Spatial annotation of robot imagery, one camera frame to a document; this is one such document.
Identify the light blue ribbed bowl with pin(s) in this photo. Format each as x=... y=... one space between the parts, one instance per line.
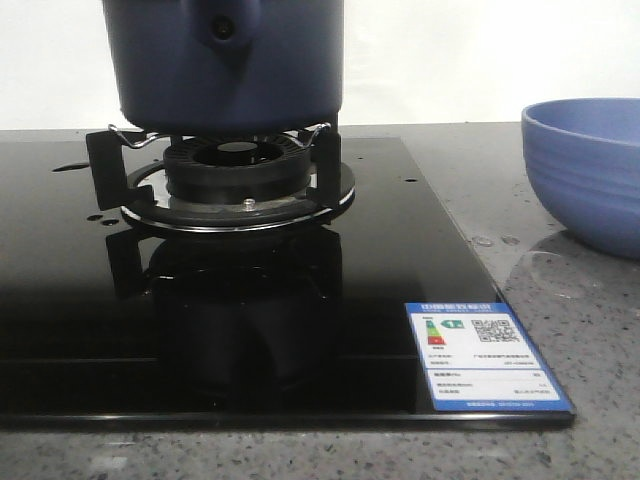
x=582 y=161

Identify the black pot support grate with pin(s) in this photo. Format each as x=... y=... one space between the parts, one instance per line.
x=143 y=197

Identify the dark blue cooking pot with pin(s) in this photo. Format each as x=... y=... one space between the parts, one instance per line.
x=206 y=67

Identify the black round gas burner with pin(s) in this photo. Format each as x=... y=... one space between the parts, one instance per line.
x=227 y=171

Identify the blue white energy label sticker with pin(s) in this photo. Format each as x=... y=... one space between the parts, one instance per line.
x=477 y=357

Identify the black glass gas cooktop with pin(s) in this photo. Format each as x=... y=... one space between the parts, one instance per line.
x=109 y=325

